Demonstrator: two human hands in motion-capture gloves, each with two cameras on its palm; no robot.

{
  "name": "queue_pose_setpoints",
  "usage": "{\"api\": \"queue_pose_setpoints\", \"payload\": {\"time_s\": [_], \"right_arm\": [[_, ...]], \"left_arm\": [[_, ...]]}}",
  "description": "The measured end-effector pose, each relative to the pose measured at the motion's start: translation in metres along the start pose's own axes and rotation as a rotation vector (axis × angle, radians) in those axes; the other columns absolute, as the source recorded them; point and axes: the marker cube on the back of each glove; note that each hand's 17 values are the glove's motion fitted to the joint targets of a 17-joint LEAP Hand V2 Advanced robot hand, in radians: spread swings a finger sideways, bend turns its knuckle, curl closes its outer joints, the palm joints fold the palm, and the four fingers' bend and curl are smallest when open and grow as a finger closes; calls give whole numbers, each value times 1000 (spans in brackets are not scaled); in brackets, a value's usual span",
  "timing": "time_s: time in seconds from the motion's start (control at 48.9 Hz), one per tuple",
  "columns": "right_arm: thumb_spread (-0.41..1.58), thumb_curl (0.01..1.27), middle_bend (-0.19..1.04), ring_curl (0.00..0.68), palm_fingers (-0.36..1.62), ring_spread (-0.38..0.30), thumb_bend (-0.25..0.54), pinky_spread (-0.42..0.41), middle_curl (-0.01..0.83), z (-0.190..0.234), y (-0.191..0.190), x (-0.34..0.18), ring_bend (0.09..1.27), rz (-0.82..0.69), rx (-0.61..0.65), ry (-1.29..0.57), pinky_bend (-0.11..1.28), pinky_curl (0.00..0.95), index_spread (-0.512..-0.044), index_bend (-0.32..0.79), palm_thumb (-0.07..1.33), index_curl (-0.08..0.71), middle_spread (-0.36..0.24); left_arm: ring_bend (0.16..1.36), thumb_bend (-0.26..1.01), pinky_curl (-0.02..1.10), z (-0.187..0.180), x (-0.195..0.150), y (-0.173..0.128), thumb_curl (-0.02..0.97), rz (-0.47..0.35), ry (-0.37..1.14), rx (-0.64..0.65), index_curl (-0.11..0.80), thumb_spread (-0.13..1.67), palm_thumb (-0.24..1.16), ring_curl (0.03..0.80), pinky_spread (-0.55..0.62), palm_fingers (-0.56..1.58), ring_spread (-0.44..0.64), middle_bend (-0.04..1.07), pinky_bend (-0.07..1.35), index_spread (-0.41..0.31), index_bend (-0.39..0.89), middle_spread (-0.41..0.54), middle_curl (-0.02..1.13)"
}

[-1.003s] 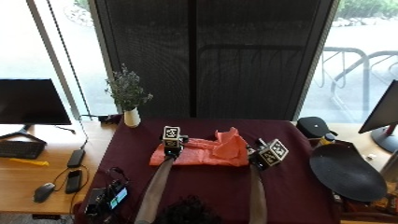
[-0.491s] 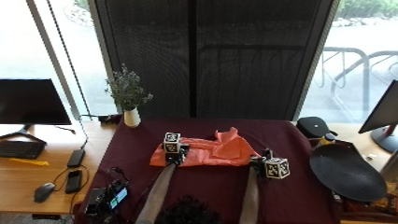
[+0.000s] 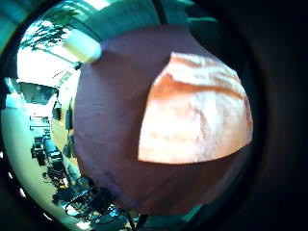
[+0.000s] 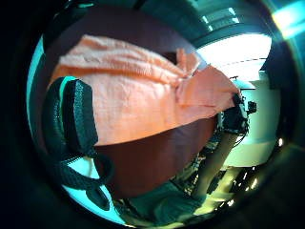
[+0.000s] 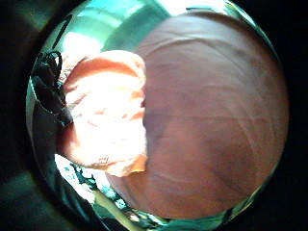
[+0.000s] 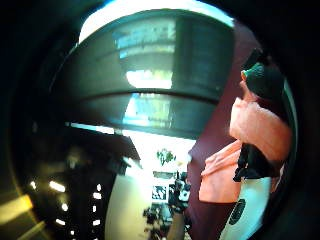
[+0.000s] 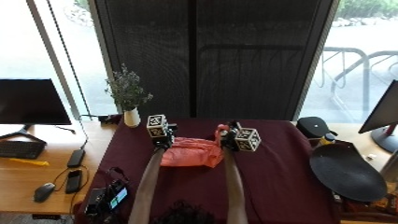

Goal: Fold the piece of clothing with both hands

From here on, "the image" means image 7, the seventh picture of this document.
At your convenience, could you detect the pink cloth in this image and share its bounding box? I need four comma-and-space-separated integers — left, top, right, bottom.
159, 123, 230, 169

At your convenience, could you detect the white marker cube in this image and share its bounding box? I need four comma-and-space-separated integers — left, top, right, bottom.
144, 114, 168, 138
234, 127, 262, 153

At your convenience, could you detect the white vase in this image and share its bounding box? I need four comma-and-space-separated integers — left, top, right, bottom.
123, 106, 142, 129

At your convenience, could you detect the dark mesh window blind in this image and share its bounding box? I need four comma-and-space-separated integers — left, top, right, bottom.
87, 0, 335, 121

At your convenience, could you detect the dark red tablecloth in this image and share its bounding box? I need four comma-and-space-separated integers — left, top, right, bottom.
73, 118, 341, 224

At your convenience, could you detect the black pouch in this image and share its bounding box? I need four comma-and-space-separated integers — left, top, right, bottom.
295, 116, 339, 139

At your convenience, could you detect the black power bank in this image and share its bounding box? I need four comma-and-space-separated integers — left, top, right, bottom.
66, 148, 85, 169

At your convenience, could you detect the black smartphone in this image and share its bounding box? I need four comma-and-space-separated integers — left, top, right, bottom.
65, 169, 83, 194

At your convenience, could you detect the metal bicycle rack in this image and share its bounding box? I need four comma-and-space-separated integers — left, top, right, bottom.
312, 46, 398, 118

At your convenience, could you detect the black round chair seat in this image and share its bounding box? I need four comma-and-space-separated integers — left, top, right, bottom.
308, 139, 388, 203

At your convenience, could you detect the black computer monitor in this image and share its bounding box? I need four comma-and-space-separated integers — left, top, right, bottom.
0, 77, 73, 145

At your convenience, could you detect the yellow flat strip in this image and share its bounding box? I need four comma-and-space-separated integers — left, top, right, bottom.
9, 157, 50, 167

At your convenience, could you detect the dark monitor with red stand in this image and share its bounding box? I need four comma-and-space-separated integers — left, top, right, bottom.
356, 79, 398, 154

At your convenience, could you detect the black keyboard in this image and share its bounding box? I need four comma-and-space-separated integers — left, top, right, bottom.
0, 140, 47, 160

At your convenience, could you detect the black computer mouse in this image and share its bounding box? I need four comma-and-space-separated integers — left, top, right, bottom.
31, 182, 55, 203

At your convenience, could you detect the black recording device with screen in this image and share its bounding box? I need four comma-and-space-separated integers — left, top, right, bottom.
83, 178, 129, 217

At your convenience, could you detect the black cable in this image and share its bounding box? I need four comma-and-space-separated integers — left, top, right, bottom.
51, 119, 90, 216

